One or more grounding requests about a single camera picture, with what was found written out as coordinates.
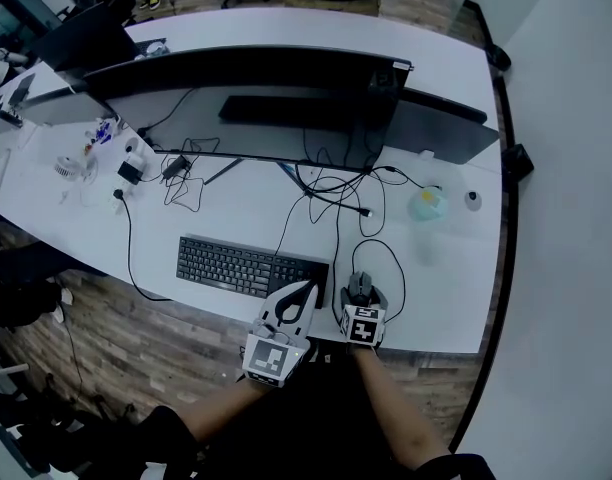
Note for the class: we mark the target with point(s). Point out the short grey desk divider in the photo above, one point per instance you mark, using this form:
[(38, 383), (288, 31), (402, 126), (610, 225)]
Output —
[(61, 108)]

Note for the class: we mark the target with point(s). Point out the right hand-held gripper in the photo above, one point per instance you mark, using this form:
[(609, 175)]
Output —
[(363, 325)]

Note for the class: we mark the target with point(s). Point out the person's black clothing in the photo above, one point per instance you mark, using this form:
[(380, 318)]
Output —
[(306, 418)]

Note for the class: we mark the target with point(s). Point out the black box on floor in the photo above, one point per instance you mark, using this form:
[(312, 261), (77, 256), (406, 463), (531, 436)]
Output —
[(517, 162)]

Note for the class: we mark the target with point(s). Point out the person's left forearm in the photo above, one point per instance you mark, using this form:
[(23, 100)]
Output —
[(221, 410)]

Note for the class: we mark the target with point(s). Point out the long grey desk divider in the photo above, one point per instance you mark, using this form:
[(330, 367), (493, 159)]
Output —
[(441, 130)]

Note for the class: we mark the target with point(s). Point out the blue and white small items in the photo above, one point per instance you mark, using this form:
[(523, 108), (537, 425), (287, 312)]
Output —
[(100, 132)]

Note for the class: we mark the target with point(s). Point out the round metal trash can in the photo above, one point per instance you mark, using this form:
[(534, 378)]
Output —
[(499, 58)]

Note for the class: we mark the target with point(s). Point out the dark charger block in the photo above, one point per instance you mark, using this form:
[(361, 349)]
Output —
[(130, 172)]

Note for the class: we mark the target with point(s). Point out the small black monitor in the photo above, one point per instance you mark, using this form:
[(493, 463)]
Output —
[(86, 38)]

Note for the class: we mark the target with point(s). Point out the large black monitor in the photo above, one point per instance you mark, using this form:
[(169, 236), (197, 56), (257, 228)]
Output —
[(246, 75)]

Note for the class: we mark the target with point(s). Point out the person's right forearm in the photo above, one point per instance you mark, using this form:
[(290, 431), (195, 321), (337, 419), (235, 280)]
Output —
[(401, 408)]

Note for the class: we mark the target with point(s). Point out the pale green plastic bottle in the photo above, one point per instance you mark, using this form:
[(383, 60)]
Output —
[(427, 205)]

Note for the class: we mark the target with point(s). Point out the small round grey puck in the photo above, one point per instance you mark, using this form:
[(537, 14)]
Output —
[(473, 201)]

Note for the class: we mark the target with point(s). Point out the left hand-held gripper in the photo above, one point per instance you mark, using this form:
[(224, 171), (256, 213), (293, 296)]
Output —
[(273, 360)]

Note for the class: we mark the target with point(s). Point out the black power adapter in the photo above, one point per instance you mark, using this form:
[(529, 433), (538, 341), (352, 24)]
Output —
[(176, 166)]

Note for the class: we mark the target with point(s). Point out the black keyboard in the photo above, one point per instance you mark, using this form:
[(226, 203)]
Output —
[(226, 268)]

